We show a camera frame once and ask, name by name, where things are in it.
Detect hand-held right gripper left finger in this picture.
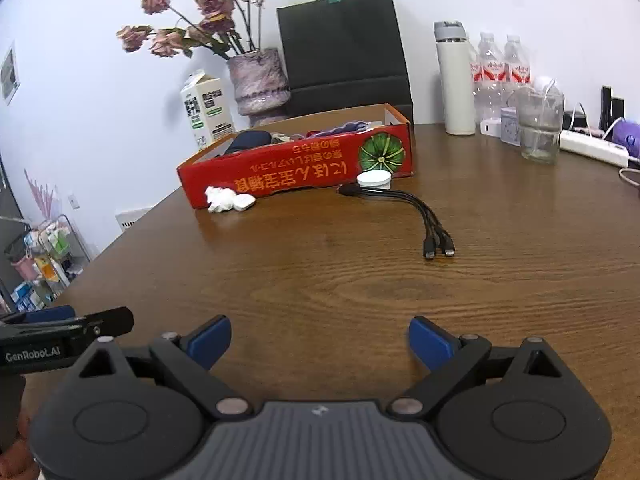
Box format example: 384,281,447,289
75,315,253,421

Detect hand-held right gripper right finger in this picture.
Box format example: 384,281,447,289
390,316,568,422

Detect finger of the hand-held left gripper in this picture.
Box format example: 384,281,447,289
50,307,135,345
0,305,76,328

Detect red cardboard box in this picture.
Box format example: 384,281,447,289
176,103,416,209

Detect navy zipper case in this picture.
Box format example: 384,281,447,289
223,131,273,153

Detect purple drawstring pouch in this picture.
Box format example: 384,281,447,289
292,120,371,138

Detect wooden desktop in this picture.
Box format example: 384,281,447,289
0,122,640,480

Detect person's left hand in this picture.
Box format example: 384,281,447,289
0,407,40,480

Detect blue white boxes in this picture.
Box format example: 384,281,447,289
10,280,51,313

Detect pink dried grass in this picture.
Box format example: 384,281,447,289
24,169,61,218

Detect crumpled white tissue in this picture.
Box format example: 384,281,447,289
205,186,238,212

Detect white round cap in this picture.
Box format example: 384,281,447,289
356,170,392,191

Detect clear glass cup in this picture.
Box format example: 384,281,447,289
517,87,565,164

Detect white green milk carton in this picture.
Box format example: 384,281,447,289
180,70,236,151

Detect white power strip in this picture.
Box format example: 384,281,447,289
559,129,630,167

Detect white thermos bottle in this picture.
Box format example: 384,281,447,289
433,20,477,136

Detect purple mottled vase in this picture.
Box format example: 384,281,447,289
227,47,291,128

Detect clear water bottle red label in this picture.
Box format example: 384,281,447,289
471,32,506,126
502,35,532,111

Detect purple round device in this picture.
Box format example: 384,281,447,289
611,119,640,158

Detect black paper bag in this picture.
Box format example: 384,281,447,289
276,0,415,123

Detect bunch of dried roses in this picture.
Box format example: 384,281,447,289
116,0,273,59

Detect metal wire rack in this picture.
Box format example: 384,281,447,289
0,214,92,311

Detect black multi-head charging cable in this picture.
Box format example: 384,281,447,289
338,184,457,261

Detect wall poster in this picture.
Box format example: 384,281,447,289
0,42,21,106

